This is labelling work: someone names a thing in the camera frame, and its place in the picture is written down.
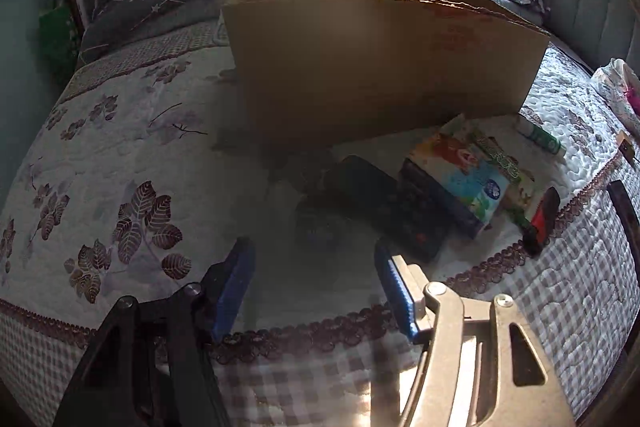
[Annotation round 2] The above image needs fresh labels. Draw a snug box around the dark blue remote control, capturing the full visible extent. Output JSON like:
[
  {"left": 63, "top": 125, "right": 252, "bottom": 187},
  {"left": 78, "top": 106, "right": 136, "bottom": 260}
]
[{"left": 323, "top": 155, "right": 452, "bottom": 262}]

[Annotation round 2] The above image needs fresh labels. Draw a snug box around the colourful tissue pack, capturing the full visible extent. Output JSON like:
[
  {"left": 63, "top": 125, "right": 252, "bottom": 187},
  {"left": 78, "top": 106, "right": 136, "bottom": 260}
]
[{"left": 400, "top": 131, "right": 510, "bottom": 239}]

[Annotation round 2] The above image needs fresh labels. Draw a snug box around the floral quilted bedspread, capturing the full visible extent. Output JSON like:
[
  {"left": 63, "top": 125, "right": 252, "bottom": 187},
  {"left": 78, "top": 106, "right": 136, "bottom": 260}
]
[{"left": 1, "top": 0, "right": 639, "bottom": 426}]

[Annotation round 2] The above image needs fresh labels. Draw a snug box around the snack packet yellow green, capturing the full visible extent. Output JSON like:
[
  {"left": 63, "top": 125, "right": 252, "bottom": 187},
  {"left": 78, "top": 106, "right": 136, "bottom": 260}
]
[{"left": 439, "top": 114, "right": 538, "bottom": 230}]

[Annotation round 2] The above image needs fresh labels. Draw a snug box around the red black lighter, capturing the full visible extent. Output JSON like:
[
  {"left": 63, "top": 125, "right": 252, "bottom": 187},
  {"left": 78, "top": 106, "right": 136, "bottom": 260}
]
[{"left": 523, "top": 187, "right": 561, "bottom": 257}]

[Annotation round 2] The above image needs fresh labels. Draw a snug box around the green white tube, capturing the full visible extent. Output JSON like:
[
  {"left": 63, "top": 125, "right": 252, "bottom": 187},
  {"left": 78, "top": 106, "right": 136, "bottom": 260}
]
[{"left": 515, "top": 116, "right": 566, "bottom": 157}]

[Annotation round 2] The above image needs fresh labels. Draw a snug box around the brown cardboard box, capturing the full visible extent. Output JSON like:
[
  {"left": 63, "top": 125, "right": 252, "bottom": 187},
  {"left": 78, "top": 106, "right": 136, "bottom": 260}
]
[{"left": 222, "top": 0, "right": 550, "bottom": 148}]

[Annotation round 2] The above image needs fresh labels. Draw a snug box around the small brown charger box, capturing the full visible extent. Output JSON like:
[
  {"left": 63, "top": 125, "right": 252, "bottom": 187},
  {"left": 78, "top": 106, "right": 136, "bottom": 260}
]
[{"left": 616, "top": 131, "right": 636, "bottom": 167}]

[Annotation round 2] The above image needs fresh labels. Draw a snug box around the white plastic bag with pink yarn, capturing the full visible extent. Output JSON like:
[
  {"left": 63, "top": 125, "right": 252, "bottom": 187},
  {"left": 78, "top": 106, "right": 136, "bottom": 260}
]
[{"left": 590, "top": 58, "right": 640, "bottom": 139}]

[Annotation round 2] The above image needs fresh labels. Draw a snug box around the green bag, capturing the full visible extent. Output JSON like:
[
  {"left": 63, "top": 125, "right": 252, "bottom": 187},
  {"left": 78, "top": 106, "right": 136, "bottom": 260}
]
[{"left": 38, "top": 4, "right": 80, "bottom": 86}]

